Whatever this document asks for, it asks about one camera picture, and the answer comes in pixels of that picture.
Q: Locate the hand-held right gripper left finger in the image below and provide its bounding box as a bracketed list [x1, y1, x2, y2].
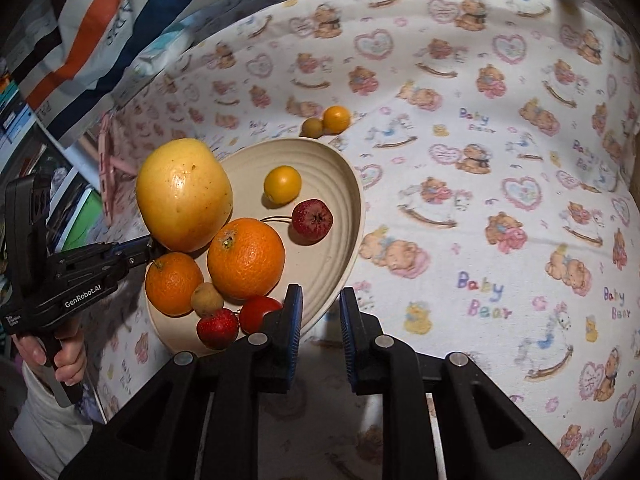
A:
[57, 284, 304, 480]

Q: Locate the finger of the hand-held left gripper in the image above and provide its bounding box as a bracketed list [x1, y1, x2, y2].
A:
[102, 235, 153, 261]
[117, 247, 168, 286]

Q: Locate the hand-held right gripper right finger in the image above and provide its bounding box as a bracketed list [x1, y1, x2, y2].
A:
[339, 287, 583, 480]

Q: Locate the orange mandarin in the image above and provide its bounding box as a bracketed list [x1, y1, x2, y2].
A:
[145, 251, 205, 317]
[206, 217, 286, 301]

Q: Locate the red cherry tomato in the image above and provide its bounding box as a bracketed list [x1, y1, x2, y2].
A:
[238, 296, 284, 335]

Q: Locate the large yellow pear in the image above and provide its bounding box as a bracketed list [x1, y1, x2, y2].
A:
[136, 138, 234, 253]

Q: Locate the small brown round fruit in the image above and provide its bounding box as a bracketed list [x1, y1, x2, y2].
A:
[190, 282, 224, 317]

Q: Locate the red hawthorn berry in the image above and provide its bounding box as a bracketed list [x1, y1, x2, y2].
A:
[291, 199, 333, 239]
[196, 308, 240, 351]

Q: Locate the yellow kumquat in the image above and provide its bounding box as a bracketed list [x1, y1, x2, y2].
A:
[263, 165, 303, 206]

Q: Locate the beige round plate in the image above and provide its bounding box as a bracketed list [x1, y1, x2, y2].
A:
[145, 137, 367, 358]

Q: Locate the person's left forearm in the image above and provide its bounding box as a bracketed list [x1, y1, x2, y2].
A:
[10, 360, 108, 480]

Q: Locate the person's left hand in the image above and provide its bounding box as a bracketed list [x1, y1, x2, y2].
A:
[12, 320, 87, 386]

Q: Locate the green storage bin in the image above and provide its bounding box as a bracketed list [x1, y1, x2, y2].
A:
[57, 185, 106, 256]

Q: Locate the cluttered storage shelf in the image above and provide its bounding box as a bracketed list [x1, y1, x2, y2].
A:
[0, 70, 101, 261]

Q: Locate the baby wipes pack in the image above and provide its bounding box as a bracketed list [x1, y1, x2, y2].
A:
[137, 25, 201, 73]

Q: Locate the bear print tablecloth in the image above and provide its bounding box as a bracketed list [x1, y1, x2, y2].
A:
[75, 0, 640, 480]

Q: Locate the striped hanging blanket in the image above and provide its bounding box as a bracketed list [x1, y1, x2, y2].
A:
[0, 0, 216, 141]

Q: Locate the orange kumquat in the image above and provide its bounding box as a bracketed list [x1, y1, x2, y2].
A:
[322, 105, 352, 134]

